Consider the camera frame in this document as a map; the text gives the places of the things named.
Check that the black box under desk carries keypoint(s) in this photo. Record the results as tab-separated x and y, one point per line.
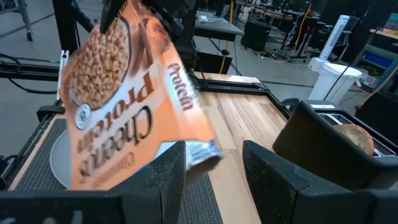
255	35

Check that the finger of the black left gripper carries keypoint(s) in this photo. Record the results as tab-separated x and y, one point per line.
110	15

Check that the grey round plate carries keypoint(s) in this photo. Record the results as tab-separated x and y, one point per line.
60	161

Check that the dark woven placemat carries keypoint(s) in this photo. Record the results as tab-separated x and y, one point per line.
40	161

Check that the black toaster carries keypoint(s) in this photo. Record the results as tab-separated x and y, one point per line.
311	146

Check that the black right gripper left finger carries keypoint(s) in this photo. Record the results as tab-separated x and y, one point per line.
158	186

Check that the brown bread slice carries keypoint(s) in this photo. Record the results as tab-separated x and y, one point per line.
357	138

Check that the grey office desk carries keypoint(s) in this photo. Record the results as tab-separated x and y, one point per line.
216	28

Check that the white trash can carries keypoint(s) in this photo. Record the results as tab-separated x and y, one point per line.
334	82

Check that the orange Cheerios Protein cereal box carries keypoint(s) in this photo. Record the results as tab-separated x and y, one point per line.
124	109

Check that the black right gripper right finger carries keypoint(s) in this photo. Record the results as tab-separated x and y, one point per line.
280	193

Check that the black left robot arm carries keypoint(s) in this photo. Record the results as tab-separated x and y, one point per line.
188	46

